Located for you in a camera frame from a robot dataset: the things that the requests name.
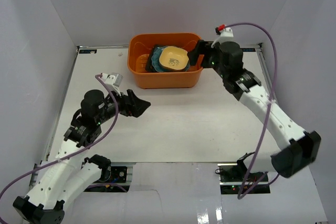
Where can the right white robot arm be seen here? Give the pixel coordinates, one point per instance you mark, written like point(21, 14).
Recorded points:
point(298, 148)

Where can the teal scalloped round plate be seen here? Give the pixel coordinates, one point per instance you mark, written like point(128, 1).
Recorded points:
point(169, 59)

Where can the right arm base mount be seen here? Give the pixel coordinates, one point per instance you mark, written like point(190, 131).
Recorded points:
point(231, 178)

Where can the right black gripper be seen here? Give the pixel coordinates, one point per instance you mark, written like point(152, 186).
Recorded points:
point(202, 48)

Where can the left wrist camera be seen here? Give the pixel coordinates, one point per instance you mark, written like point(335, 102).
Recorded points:
point(112, 81)

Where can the left blue corner label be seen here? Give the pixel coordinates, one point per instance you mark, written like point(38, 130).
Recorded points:
point(87, 51)

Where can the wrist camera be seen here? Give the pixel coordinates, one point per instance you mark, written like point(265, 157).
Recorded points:
point(112, 81)
point(224, 34)

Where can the small yellow square dish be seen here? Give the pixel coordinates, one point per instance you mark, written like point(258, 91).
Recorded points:
point(174, 58)

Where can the orange plastic bin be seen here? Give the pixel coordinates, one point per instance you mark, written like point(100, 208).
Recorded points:
point(141, 46)

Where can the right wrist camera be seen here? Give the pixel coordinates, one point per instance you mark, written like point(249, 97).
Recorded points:
point(224, 34)

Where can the black amber square plate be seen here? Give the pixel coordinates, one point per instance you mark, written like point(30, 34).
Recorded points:
point(148, 62)

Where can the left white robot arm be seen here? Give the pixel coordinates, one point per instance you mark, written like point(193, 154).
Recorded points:
point(73, 172)

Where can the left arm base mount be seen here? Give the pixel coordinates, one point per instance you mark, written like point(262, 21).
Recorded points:
point(114, 181)

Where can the blue corner label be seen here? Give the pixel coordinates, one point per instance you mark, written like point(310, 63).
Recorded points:
point(87, 51)
point(249, 49)

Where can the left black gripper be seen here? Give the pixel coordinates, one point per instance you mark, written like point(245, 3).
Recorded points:
point(128, 104)

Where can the right blue corner label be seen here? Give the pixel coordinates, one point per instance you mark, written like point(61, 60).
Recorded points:
point(249, 49)

